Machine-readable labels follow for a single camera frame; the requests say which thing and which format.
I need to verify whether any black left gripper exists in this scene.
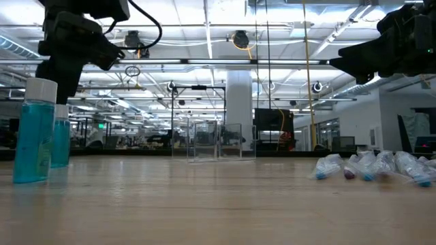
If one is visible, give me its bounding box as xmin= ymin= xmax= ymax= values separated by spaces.
xmin=35 ymin=12 xmax=113 ymax=105

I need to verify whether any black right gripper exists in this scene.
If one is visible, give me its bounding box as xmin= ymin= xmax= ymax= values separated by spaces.
xmin=329 ymin=29 xmax=436 ymax=86

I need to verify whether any blue mouthwash bottle white cap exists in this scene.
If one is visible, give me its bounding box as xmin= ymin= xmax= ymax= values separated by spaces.
xmin=50 ymin=103 xmax=72 ymax=169
xmin=12 ymin=77 xmax=58 ymax=185

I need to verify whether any purple toothbrush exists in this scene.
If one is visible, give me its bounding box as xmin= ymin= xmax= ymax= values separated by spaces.
xmin=343 ymin=154 xmax=362 ymax=180
xmin=371 ymin=150 xmax=398 ymax=183

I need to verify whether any dark leaning panel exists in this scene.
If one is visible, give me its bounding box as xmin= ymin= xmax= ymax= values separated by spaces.
xmin=396 ymin=107 xmax=436 ymax=154

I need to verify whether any black screen cart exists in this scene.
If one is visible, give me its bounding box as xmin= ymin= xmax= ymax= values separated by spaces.
xmin=253 ymin=108 xmax=296 ymax=152

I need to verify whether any long ceiling light fixture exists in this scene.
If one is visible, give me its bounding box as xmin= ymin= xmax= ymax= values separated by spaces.
xmin=115 ymin=58 xmax=330 ymax=66

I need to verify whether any clear acrylic organizer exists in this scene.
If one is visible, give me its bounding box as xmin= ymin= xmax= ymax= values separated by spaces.
xmin=171 ymin=117 xmax=257 ymax=163

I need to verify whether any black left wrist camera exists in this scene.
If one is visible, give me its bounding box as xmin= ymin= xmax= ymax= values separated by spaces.
xmin=97 ymin=39 xmax=126 ymax=71

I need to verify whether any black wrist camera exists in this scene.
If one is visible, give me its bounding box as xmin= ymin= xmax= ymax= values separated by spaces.
xmin=376 ymin=0 xmax=436 ymax=35
xmin=97 ymin=39 xmax=126 ymax=71

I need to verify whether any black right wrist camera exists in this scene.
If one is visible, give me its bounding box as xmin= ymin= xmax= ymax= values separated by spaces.
xmin=376 ymin=0 xmax=436 ymax=35

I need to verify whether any hanging black cable loop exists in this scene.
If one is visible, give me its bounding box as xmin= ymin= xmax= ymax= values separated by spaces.
xmin=124 ymin=65 xmax=142 ymax=78

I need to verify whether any yellow hanging cable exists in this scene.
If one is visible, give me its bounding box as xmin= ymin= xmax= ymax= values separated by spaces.
xmin=301 ymin=0 xmax=318 ymax=151

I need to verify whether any black ceiling cord reel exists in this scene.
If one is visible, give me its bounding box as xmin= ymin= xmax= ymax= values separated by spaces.
xmin=123 ymin=29 xmax=151 ymax=59

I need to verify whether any black coiled hanging cable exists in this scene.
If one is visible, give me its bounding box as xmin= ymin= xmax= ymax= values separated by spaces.
xmin=265 ymin=0 xmax=273 ymax=144

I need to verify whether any black left wrist camera cable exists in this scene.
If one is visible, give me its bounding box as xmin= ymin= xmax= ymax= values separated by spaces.
xmin=102 ymin=0 xmax=164 ymax=51

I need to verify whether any thin black hanging cable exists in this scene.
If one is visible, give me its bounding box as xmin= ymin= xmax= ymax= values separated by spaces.
xmin=254 ymin=0 xmax=260 ymax=110

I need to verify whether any ceiling reel with yellow cord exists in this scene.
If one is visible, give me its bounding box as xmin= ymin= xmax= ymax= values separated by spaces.
xmin=231 ymin=29 xmax=253 ymax=59

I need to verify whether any black frame rig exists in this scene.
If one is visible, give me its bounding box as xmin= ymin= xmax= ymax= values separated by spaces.
xmin=170 ymin=84 xmax=227 ymax=152

